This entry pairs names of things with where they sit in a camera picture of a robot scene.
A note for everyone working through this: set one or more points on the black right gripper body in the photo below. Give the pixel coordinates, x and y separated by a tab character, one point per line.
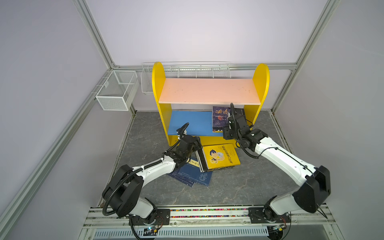
229	135

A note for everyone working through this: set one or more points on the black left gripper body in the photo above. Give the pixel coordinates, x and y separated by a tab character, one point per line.
196	146

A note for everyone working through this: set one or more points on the purple portrait cover book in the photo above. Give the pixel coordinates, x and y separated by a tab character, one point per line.
220	118

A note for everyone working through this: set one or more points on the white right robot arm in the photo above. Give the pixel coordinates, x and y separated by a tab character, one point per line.
314	183

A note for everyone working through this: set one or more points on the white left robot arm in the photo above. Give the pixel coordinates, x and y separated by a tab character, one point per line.
122	193

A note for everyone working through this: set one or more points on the top dark blue booklet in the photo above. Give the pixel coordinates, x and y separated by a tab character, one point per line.
193	173

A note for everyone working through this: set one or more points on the dark blue booklet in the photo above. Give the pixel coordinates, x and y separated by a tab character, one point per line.
181	179
193	173

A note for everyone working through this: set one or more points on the lower dark blue booklet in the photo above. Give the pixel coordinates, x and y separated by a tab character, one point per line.
181	179

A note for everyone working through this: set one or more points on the yellow wooden bookshelf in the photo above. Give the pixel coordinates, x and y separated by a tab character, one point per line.
248	93

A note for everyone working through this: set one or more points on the green circuit board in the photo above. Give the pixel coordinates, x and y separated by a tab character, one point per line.
150	232

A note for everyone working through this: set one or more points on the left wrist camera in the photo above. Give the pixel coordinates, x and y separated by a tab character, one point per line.
182	130

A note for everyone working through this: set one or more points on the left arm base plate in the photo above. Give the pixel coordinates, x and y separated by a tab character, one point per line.
156	217

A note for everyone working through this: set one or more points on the white wire rack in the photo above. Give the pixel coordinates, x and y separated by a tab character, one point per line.
199	70

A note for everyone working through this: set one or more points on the white mesh wire basket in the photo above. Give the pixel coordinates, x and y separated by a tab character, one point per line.
118	91

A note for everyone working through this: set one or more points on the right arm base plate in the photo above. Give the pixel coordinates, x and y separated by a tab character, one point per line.
260	215

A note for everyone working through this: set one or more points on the white slotted cable duct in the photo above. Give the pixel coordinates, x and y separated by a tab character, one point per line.
182	233

